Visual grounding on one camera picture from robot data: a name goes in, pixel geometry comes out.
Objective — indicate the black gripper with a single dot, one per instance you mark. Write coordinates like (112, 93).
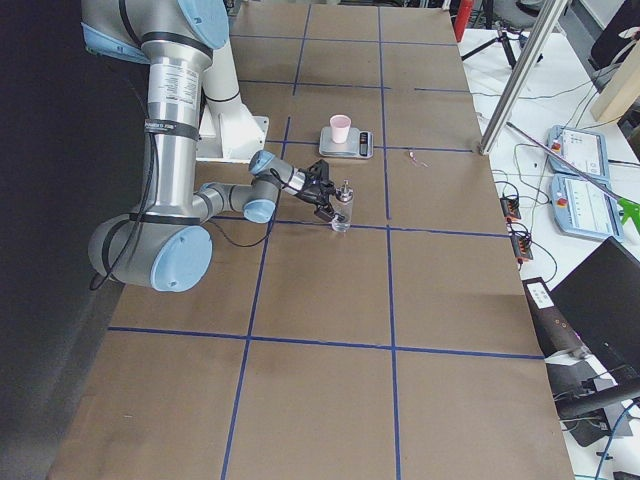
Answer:
(311, 193)

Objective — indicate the glass sauce bottle metal spout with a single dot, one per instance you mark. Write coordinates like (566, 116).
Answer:
(343, 207)

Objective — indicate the pink paper cup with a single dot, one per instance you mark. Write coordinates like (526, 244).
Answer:
(340, 125)

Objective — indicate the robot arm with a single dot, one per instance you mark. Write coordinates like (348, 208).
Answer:
(162, 242)

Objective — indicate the silver kitchen scale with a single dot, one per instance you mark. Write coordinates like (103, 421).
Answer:
(359, 144)

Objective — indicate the upper orange connector box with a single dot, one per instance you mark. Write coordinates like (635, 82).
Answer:
(510, 209)

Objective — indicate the orange connector box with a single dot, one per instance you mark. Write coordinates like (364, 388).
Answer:
(522, 248)
(510, 209)

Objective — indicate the lower orange connector box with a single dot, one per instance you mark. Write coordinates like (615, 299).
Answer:
(522, 248)

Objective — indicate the lower teach pendant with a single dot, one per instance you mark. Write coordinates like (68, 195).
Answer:
(580, 209)

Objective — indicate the teach pendant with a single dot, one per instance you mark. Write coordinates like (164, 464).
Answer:
(584, 149)
(580, 209)

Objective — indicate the black tripod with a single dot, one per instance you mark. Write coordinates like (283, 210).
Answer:
(505, 38)

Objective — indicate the black box white label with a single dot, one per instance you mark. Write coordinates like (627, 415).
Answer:
(554, 333)

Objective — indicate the upper teach pendant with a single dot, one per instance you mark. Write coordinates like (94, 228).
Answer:
(584, 149)

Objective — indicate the black laptop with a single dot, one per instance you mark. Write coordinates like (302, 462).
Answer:
(600, 299)

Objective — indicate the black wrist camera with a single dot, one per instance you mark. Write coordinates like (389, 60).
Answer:
(319, 173)

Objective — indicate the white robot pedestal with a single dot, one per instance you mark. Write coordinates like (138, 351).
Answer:
(229, 132)

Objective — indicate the aluminium frame post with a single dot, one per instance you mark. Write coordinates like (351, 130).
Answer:
(545, 23)

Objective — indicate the metal rod green handle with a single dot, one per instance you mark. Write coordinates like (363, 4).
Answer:
(630, 209)

